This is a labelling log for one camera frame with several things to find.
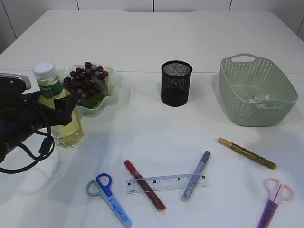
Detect gold glitter marker pen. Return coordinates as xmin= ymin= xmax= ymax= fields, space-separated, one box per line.
xmin=218 ymin=137 xmax=277 ymax=170

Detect yellow tea drink bottle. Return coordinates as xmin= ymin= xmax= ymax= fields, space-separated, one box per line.
xmin=32 ymin=61 xmax=84 ymax=149

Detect blue safety scissors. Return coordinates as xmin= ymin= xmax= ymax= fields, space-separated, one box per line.
xmin=85 ymin=173 xmax=133 ymax=228

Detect red glitter marker pen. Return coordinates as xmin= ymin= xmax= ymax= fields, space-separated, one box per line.
xmin=124 ymin=160 xmax=166 ymax=211

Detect clear plastic ruler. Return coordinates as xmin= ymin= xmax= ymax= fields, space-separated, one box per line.
xmin=126 ymin=174 xmax=209 ymax=194

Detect green plastic woven basket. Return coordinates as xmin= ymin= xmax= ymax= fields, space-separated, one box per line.
xmin=219 ymin=54 xmax=298 ymax=127

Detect purple artificial grape bunch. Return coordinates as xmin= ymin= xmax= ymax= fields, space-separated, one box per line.
xmin=62 ymin=62 xmax=109 ymax=109

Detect clear plastic sheet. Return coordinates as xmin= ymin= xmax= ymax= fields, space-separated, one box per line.
xmin=247 ymin=94 xmax=274 ymax=108

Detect pink purple safety scissors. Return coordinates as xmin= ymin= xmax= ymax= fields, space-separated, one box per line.
xmin=257 ymin=178 xmax=295 ymax=228

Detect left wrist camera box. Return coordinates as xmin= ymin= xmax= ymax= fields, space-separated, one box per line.
xmin=0 ymin=73 xmax=31 ymax=95

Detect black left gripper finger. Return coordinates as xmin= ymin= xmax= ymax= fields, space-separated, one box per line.
xmin=53 ymin=94 xmax=78 ymax=119
xmin=20 ymin=91 xmax=41 ymax=102

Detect green glass wavy plate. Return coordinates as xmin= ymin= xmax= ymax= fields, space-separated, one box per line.
xmin=58 ymin=62 xmax=122 ymax=116

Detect black mesh pen holder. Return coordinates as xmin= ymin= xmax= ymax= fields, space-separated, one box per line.
xmin=161 ymin=60 xmax=192 ymax=107

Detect blue glitter marker pen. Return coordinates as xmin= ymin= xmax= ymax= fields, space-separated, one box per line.
xmin=181 ymin=151 xmax=210 ymax=202

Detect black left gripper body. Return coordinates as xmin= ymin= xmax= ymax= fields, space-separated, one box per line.
xmin=0 ymin=94 xmax=72 ymax=162

